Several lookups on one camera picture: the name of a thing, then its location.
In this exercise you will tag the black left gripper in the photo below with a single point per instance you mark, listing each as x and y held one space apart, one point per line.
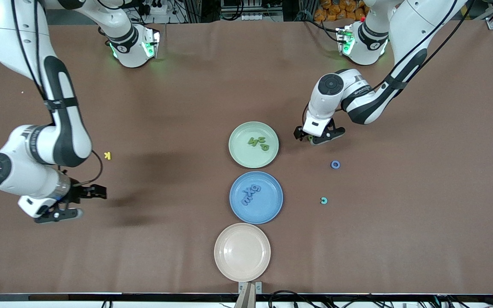
298 134

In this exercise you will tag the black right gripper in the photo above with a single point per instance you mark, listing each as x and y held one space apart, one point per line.
78 191

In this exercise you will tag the green letter M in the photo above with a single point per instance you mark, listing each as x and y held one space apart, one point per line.
253 141

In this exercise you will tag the blue lowercase g letter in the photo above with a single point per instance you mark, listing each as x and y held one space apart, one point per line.
256 188

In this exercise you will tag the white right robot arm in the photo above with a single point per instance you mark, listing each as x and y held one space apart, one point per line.
11 38

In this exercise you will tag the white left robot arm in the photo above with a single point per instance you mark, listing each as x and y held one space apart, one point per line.
417 21

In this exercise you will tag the blue letter O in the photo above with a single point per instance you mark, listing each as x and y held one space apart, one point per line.
332 164

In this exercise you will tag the light green plate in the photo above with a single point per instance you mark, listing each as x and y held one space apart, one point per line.
246 156

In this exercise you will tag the blue plate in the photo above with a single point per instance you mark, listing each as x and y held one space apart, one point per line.
268 209

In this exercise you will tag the bag of oranges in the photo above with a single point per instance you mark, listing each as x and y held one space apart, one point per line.
336 10

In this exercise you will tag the long white power strip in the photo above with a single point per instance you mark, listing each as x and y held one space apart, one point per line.
250 17

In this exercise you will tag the beige plate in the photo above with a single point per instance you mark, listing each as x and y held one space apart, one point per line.
242 252

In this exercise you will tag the metal table edge bracket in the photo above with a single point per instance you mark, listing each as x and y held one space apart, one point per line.
250 295

